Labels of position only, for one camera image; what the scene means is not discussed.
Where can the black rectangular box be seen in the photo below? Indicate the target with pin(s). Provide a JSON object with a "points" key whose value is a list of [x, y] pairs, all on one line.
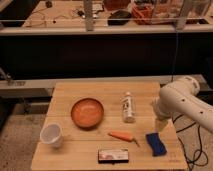
{"points": [[113, 156]]}

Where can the black object on bench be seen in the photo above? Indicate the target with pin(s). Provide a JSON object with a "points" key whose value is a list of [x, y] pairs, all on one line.
{"points": [[119, 17]]}

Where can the orange container on bench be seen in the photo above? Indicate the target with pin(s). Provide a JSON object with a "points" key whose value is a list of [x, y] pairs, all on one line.
{"points": [[142, 15]]}

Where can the blue sponge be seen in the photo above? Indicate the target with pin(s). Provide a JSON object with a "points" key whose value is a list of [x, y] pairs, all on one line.
{"points": [[157, 146]]}

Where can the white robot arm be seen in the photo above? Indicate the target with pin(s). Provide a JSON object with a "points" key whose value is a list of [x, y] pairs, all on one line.
{"points": [[179, 96]]}

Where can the grey metal post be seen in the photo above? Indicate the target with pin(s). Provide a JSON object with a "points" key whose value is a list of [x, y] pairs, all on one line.
{"points": [[88, 15]]}

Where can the white plastic cup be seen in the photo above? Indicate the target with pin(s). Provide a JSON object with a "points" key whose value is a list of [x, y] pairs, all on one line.
{"points": [[52, 135]]}

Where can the orange wooden bowl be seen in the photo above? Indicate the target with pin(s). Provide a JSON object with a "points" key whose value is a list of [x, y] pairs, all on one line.
{"points": [[87, 113]]}

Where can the white bottle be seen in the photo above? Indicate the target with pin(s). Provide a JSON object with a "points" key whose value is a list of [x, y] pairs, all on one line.
{"points": [[127, 109]]}

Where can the orange carrot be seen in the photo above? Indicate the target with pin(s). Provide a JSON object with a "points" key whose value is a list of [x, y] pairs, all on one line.
{"points": [[126, 136]]}

